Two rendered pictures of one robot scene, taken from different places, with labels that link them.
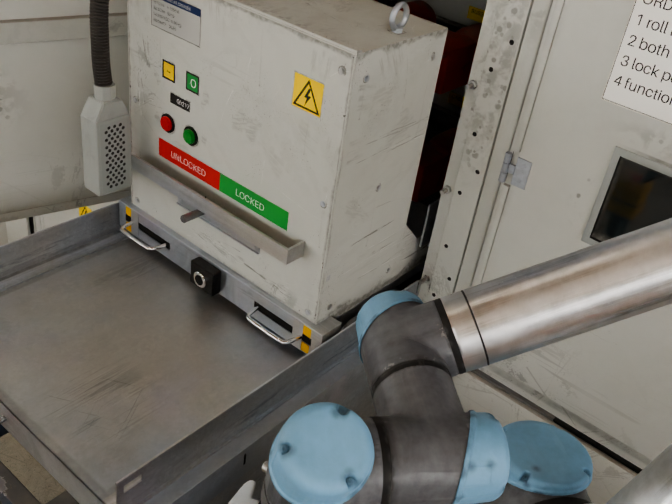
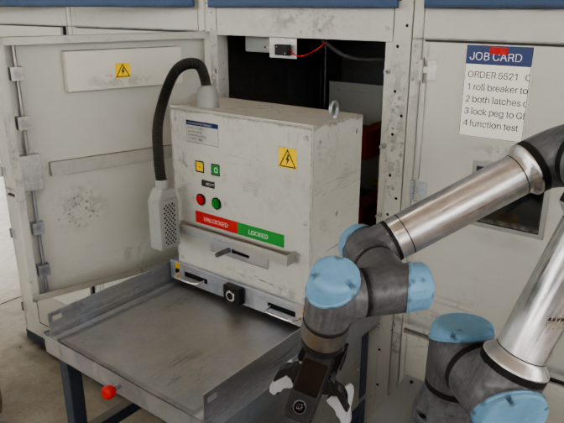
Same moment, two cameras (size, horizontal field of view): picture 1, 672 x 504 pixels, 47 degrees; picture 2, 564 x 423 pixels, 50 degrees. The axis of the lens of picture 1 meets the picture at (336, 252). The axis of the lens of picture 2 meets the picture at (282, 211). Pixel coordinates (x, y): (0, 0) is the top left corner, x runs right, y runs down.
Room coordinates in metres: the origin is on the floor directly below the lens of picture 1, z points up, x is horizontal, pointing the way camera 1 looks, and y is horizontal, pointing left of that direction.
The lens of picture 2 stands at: (-0.40, 0.03, 1.66)
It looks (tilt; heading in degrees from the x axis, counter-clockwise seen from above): 19 degrees down; 2
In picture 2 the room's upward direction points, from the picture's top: straight up
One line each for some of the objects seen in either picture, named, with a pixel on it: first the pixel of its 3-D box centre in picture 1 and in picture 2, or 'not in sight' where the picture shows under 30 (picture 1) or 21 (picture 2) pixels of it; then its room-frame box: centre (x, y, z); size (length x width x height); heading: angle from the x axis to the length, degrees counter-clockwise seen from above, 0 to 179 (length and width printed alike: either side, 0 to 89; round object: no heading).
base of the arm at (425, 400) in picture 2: not in sight; (452, 398); (0.64, -0.27, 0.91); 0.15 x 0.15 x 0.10
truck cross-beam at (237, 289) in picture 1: (220, 269); (242, 289); (1.14, 0.21, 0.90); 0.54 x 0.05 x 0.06; 55
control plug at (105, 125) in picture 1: (108, 143); (164, 216); (1.19, 0.43, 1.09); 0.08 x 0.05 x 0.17; 145
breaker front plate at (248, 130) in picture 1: (220, 148); (236, 206); (1.12, 0.22, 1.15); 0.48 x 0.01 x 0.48; 55
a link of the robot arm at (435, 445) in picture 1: (430, 443); (389, 284); (0.46, -0.10, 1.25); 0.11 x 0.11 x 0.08; 14
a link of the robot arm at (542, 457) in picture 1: (531, 486); (461, 351); (0.62, -0.27, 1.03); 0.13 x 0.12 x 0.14; 14
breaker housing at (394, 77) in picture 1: (322, 110); (294, 183); (1.33, 0.07, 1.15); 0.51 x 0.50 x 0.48; 145
